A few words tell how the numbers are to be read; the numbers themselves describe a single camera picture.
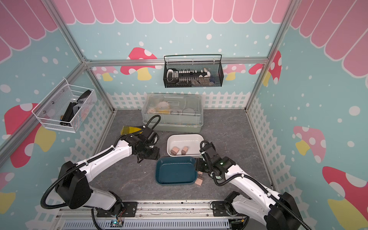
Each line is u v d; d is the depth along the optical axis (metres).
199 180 0.81
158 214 0.74
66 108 0.73
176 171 0.87
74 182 0.42
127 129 1.03
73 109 0.68
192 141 1.02
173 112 0.97
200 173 0.85
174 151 0.94
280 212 0.39
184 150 0.92
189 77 0.87
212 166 0.60
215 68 0.95
